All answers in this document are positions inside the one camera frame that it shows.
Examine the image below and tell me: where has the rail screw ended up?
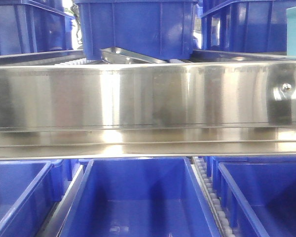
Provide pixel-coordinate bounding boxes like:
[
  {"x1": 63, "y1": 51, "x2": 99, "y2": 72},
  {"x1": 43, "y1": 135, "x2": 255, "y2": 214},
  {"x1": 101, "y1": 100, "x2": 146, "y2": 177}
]
[{"x1": 282, "y1": 83, "x2": 292, "y2": 93}]

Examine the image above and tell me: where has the blue bin upper left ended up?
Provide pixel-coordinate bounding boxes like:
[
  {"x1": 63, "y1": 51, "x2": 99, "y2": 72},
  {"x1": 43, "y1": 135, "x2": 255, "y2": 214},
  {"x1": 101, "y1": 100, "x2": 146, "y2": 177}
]
[{"x1": 0, "y1": 0, "x2": 74, "y2": 55}]

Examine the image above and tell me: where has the blue bin upper right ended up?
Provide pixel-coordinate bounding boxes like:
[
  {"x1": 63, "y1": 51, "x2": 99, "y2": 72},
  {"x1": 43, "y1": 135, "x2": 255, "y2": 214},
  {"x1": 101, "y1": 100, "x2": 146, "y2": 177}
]
[{"x1": 201, "y1": 0, "x2": 296, "y2": 53}]

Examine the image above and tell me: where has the white roller track right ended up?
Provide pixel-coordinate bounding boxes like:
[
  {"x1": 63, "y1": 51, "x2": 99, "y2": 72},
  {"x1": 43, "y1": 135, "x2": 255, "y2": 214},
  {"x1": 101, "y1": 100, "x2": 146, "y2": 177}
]
[{"x1": 191, "y1": 157, "x2": 235, "y2": 237}]

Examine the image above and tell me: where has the blue bin upper center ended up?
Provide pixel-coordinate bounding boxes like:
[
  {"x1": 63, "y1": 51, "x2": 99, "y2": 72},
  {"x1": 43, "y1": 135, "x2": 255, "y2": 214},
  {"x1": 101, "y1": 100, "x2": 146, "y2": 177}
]
[{"x1": 75, "y1": 0, "x2": 197, "y2": 60}]

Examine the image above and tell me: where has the blue bin lower center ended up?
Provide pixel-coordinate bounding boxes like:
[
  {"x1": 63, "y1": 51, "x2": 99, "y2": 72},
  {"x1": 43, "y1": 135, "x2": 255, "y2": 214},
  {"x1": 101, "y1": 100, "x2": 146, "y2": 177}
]
[{"x1": 60, "y1": 157, "x2": 220, "y2": 237}]

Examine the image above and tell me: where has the blue bin lower left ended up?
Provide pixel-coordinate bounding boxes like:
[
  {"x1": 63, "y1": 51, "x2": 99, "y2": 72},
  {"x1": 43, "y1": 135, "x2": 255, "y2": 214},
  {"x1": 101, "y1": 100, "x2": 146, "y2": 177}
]
[{"x1": 0, "y1": 160, "x2": 64, "y2": 237}]

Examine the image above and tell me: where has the blue bin lower right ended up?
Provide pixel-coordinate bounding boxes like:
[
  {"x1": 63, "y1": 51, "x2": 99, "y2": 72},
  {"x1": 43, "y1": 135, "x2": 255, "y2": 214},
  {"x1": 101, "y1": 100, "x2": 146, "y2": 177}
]
[{"x1": 207, "y1": 156, "x2": 296, "y2": 237}]

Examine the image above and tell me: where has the stainless steel shelf front rail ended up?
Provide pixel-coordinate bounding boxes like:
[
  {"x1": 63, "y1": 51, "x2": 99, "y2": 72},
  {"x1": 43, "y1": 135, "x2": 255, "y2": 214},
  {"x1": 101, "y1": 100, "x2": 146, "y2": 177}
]
[{"x1": 0, "y1": 61, "x2": 296, "y2": 160}]

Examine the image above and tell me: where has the blue bin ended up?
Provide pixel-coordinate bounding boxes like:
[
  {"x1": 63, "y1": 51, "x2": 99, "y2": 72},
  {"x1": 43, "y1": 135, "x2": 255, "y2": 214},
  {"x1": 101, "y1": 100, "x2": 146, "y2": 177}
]
[
  {"x1": 75, "y1": 0, "x2": 197, "y2": 60},
  {"x1": 0, "y1": 160, "x2": 64, "y2": 237},
  {"x1": 201, "y1": 0, "x2": 296, "y2": 53},
  {"x1": 60, "y1": 157, "x2": 220, "y2": 237},
  {"x1": 0, "y1": 0, "x2": 74, "y2": 55},
  {"x1": 207, "y1": 156, "x2": 296, "y2": 237}
]

